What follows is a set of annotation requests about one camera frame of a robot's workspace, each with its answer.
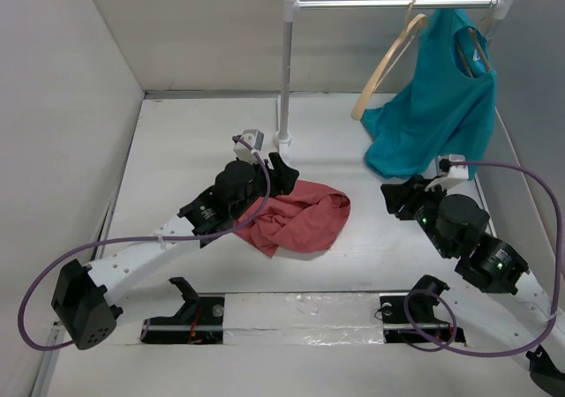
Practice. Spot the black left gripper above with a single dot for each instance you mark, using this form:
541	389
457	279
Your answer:
282	176

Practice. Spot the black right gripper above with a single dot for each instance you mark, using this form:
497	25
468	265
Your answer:
400	197

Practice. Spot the red t shirt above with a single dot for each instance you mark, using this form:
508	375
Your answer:
308	220

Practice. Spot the light wooden hanger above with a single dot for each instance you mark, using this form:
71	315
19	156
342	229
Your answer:
411	29

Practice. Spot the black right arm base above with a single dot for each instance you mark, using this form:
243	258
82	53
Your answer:
397	329

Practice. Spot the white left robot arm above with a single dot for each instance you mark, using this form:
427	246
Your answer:
92	301

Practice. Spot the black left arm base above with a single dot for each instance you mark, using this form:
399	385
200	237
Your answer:
198	321

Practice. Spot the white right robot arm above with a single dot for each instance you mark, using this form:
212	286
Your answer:
456	227

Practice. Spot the teal t shirt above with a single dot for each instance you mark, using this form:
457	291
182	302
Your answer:
440	111

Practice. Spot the wooden hanger under teal shirt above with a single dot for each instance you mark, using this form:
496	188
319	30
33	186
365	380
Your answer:
470	54

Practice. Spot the white metal clothes rack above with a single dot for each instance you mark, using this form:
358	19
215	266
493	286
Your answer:
282	138

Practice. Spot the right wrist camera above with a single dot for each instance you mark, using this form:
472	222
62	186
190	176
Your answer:
451	172

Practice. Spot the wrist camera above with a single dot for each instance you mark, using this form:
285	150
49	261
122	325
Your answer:
451	172
248	140

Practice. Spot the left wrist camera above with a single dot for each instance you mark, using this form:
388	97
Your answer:
248	140

